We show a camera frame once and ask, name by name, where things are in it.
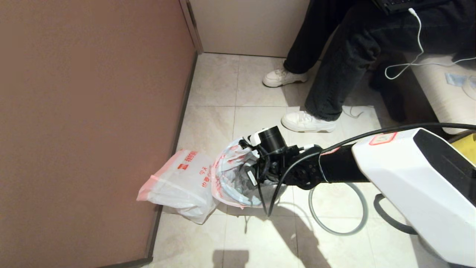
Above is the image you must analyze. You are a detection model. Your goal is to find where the white sneaker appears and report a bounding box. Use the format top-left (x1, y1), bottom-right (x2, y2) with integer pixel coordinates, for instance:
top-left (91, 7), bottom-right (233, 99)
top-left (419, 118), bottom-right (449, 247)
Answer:
top-left (282, 111), bottom-right (337, 133)
top-left (263, 67), bottom-right (309, 88)

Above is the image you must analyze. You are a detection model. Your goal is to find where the light blue packet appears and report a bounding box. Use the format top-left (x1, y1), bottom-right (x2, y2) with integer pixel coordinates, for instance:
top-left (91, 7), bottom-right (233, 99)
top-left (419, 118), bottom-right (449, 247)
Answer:
top-left (445, 73), bottom-right (467, 87)

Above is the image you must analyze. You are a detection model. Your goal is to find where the fresh white plastic bag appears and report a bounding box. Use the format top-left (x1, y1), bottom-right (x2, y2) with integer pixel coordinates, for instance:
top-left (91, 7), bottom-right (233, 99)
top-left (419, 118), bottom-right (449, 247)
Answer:
top-left (136, 149), bottom-right (220, 225)

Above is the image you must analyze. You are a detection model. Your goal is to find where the brown textured partition panel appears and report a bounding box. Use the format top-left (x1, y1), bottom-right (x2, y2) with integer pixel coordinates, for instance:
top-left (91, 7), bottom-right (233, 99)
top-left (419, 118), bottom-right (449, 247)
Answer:
top-left (0, 0), bottom-right (198, 268)

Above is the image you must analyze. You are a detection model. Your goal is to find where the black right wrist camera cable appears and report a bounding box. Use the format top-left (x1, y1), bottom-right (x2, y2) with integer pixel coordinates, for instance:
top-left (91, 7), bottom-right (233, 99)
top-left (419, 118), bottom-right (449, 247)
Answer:
top-left (257, 122), bottom-right (476, 217)

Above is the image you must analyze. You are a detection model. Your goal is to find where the white left sneaker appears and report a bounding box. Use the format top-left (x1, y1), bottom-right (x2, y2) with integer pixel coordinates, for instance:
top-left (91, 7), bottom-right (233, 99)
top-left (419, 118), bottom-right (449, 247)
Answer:
top-left (282, 111), bottom-right (337, 133)

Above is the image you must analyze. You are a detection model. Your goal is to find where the person's right black trouser leg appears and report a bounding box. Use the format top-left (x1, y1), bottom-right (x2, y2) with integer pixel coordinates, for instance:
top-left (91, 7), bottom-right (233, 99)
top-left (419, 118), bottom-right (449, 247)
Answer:
top-left (283, 0), bottom-right (348, 74)

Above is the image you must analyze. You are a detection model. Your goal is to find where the thick black arm hose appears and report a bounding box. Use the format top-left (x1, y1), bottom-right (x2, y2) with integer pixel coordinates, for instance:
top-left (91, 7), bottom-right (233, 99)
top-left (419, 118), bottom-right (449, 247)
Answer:
top-left (374, 194), bottom-right (419, 235)

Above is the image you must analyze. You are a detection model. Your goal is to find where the person's black trouser leg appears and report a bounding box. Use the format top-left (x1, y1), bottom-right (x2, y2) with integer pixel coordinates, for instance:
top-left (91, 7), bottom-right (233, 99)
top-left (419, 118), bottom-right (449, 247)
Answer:
top-left (304, 0), bottom-right (421, 121)
top-left (283, 0), bottom-right (348, 74)

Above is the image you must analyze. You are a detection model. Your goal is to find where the used translucent trash bag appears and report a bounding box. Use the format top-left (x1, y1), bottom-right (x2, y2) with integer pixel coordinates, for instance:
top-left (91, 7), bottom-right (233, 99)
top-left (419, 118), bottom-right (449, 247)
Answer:
top-left (211, 138), bottom-right (294, 209)

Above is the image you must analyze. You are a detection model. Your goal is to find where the person's left black trouser leg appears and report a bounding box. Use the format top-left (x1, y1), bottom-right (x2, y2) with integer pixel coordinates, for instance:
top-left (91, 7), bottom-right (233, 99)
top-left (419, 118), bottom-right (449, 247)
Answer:
top-left (304, 0), bottom-right (421, 121)

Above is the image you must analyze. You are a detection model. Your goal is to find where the grey bin ring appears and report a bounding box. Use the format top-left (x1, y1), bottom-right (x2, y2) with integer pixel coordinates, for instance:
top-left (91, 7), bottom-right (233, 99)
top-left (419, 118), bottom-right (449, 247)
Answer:
top-left (308, 182), bottom-right (369, 236)

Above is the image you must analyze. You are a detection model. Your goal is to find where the white right sneaker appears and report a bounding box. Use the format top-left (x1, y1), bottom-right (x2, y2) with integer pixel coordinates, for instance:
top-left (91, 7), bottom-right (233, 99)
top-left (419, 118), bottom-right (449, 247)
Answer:
top-left (263, 67), bottom-right (309, 88)

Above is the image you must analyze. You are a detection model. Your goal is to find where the white charging cable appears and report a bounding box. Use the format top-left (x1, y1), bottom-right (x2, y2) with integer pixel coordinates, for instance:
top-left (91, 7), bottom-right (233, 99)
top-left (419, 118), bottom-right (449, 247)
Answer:
top-left (384, 7), bottom-right (476, 80)

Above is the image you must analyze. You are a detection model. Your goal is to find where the yellow fabric bag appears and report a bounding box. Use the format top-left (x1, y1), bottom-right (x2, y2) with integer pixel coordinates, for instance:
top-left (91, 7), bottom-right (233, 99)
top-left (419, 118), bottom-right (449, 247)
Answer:
top-left (448, 131), bottom-right (476, 166)

